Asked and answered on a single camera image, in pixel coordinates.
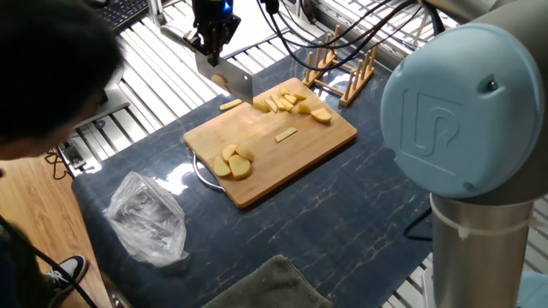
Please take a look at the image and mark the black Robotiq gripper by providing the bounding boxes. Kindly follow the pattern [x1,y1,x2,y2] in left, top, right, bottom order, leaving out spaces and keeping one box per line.
[183,0,241,68]

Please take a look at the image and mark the potato half with skin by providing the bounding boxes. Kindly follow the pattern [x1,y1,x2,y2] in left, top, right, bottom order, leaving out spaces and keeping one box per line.
[211,74,230,92]

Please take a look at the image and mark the steel cleaver knife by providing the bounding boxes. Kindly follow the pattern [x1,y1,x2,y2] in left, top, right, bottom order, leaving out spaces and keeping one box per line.
[160,24,254,105]

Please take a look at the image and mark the clear plastic bag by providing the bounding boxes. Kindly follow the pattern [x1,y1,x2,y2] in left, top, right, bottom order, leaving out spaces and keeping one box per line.
[104,171,189,269]

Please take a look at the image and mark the white paper pad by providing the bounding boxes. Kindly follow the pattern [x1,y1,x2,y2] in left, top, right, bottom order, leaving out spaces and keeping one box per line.
[165,0,283,68]

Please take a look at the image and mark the black keyboard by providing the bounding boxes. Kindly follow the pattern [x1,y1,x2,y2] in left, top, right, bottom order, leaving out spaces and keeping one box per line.
[102,0,151,34]

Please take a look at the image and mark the wooden peg rack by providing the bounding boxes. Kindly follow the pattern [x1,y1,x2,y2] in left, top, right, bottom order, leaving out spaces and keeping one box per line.
[301,24,381,108]

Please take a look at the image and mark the wooden cutting board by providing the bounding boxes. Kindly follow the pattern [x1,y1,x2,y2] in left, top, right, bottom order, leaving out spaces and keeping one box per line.
[182,77,359,210]

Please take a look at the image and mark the person's head black hair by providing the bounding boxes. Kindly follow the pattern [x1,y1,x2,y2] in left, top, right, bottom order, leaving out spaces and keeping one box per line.
[0,0,125,162]

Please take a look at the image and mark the dark blue marbled mat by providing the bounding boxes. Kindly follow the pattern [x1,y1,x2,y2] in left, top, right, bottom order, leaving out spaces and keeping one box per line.
[71,36,433,308]

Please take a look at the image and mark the grey-green towel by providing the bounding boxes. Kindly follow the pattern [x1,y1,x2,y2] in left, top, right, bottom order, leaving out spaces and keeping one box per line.
[200,254,335,308]

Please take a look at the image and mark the black and white sneaker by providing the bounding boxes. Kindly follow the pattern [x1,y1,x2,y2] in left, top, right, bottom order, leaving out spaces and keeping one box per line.
[45,255,89,296]

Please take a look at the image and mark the dark green trousers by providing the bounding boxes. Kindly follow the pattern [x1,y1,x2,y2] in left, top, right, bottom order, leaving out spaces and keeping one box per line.
[0,222,57,308]

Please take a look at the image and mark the perforated aluminium plate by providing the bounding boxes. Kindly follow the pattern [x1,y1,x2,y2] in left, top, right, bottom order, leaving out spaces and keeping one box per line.
[422,267,434,308]

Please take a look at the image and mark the black gripper cable bundle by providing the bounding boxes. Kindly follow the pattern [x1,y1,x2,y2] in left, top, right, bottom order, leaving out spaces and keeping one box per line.
[256,0,442,73]

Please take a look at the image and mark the short aluminium post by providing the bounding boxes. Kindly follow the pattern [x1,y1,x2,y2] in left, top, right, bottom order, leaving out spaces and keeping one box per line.
[147,0,169,32]

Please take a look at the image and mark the slanted aluminium post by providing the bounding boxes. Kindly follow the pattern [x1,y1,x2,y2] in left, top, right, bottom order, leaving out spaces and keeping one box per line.
[57,140,86,170]

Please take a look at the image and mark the tangled black cable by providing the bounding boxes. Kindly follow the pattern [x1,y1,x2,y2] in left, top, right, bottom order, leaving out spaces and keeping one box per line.
[44,147,73,181]

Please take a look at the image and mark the hanging black cable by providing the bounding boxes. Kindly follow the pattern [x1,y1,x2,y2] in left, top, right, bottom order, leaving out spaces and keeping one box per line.
[403,207,432,242]

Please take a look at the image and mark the black floor cable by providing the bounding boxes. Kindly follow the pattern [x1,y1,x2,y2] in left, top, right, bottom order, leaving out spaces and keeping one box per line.
[0,213,99,308]

